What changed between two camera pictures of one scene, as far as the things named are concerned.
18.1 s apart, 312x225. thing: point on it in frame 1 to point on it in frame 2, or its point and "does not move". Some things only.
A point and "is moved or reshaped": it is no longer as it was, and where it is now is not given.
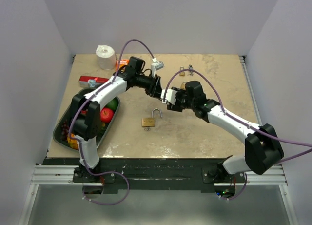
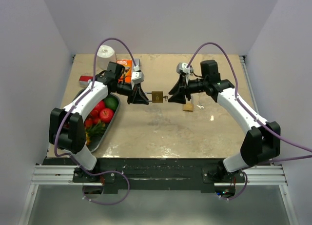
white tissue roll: [107, 57] does not move
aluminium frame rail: [63, 175] does not move
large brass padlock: [150, 122] is moved or reshaped
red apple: [106, 114] does not move
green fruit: [113, 104] does not move
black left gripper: [154, 89] to [137, 99]
